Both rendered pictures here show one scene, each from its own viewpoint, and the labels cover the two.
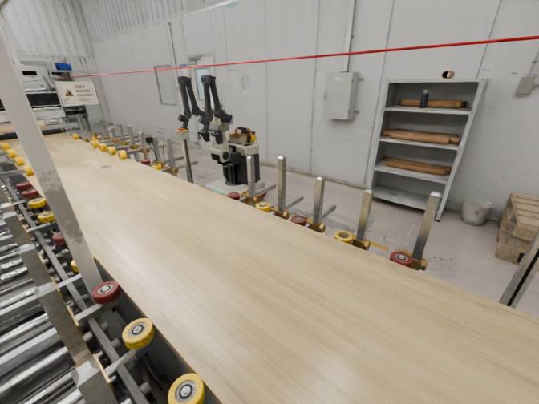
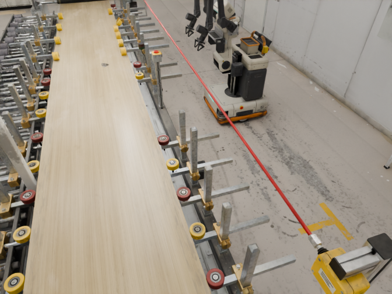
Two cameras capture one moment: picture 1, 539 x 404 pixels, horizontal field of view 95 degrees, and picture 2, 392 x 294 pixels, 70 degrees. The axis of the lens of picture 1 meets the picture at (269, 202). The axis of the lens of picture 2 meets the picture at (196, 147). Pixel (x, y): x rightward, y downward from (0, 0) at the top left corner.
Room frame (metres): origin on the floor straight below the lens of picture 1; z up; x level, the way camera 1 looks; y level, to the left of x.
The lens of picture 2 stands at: (0.28, -0.74, 2.14)
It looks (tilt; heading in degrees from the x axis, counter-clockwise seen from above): 41 degrees down; 31
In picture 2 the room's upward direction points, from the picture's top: straight up
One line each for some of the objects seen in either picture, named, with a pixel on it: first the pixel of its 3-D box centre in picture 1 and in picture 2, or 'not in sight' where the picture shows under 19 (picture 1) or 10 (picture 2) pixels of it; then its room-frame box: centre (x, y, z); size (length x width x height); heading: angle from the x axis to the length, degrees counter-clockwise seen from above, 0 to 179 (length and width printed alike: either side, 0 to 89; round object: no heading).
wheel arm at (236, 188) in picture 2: (316, 220); (215, 194); (1.27, -0.28, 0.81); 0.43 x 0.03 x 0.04; 139
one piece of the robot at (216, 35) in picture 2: (212, 134); (217, 38); (3.06, 0.68, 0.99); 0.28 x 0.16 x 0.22; 49
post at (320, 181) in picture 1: (317, 217); (207, 196); (1.19, -0.26, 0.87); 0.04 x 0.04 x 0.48; 49
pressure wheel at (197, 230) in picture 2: (342, 244); (197, 234); (0.96, -0.34, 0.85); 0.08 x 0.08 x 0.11
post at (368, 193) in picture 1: (361, 233); (224, 233); (1.03, -0.45, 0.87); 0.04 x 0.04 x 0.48; 49
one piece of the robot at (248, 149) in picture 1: (238, 159); (244, 68); (3.35, 0.42, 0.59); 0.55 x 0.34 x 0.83; 49
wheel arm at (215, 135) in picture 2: (255, 195); (191, 140); (1.60, 0.10, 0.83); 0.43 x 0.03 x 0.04; 139
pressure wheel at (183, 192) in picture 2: (297, 227); (184, 198); (1.12, -0.15, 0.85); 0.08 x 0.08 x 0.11
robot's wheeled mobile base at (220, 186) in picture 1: (235, 189); (234, 100); (3.28, 0.48, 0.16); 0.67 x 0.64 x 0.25; 139
